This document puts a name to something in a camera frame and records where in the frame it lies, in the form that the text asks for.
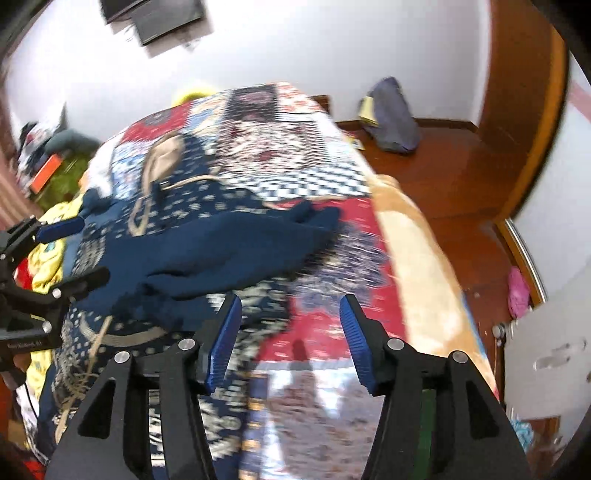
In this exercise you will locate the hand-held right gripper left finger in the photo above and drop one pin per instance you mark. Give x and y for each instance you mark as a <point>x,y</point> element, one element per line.
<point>224,344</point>

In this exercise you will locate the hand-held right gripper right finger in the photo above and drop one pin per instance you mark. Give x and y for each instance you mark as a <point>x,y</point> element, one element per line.
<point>358,346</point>

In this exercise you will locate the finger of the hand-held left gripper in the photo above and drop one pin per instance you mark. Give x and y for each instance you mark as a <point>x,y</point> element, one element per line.
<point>69,284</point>
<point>60,229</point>

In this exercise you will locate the navy patterned garment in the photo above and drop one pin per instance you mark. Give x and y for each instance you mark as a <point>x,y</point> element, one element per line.
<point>221,249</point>

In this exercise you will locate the yellow cartoon blanket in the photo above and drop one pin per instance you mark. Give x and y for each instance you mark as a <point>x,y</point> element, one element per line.
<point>46,270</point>

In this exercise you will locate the green table cloth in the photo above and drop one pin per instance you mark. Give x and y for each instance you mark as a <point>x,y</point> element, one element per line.
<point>64,184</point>

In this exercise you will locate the orange box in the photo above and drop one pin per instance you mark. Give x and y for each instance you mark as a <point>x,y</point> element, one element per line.
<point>46,173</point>

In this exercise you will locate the striped brown curtain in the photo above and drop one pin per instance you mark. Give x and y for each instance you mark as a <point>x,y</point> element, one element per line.
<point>11,184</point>

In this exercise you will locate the grey-green pillow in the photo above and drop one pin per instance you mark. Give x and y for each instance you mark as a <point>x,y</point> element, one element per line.
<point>69,141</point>

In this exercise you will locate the pile of clutter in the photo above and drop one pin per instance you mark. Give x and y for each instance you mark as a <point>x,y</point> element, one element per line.
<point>30,143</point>

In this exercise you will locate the orange fleece blanket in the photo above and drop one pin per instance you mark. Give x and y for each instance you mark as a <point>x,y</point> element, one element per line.
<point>415,240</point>

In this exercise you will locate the pink cloth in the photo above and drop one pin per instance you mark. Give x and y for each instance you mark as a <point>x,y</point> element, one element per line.
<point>518,293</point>

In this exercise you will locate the teal cloth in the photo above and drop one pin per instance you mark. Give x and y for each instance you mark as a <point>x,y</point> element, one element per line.
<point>522,434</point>

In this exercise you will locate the white cabinet door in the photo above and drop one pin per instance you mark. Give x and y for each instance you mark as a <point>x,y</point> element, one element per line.
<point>549,346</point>

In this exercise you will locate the yellow curved cushion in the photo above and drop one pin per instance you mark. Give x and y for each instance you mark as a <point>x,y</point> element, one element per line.
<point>194,92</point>

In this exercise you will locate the patchwork printed bed sheet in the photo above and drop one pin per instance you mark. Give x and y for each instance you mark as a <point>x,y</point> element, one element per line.
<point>323,152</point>

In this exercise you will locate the grey-blue bag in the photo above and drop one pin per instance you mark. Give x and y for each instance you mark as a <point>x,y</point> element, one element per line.
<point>392,115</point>

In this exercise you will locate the white sliding wardrobe door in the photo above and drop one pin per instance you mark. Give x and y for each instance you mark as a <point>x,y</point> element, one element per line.
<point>563,175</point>

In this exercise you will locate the wooden wardrobe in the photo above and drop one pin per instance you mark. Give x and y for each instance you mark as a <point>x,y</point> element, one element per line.
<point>521,92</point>

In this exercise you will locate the black wall television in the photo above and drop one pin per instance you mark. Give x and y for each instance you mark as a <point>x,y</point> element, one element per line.
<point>115,9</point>

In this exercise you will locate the small black wall monitor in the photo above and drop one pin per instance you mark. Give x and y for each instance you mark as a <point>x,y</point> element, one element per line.
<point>171,25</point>

